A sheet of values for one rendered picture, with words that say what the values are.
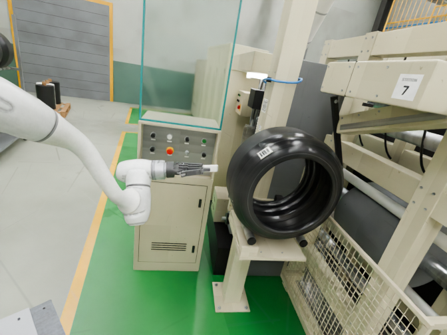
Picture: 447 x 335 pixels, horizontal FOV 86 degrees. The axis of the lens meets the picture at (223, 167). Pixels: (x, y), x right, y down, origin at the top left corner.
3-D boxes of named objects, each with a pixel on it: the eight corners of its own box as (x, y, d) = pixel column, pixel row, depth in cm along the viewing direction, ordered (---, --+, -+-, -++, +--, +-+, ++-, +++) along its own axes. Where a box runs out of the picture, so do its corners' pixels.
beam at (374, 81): (318, 91, 131) (326, 61, 126) (359, 98, 136) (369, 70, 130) (414, 110, 75) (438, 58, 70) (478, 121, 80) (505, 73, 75)
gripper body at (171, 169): (164, 165, 105) (185, 165, 106) (165, 158, 113) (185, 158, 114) (165, 181, 108) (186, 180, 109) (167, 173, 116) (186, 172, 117)
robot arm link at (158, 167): (153, 157, 112) (166, 157, 113) (155, 175, 115) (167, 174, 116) (150, 165, 104) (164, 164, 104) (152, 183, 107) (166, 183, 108)
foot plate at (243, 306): (211, 282, 203) (212, 280, 203) (243, 283, 208) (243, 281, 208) (215, 312, 179) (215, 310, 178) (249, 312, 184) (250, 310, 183)
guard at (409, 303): (280, 272, 186) (306, 193, 161) (283, 272, 186) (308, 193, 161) (354, 436, 104) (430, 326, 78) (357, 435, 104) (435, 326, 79)
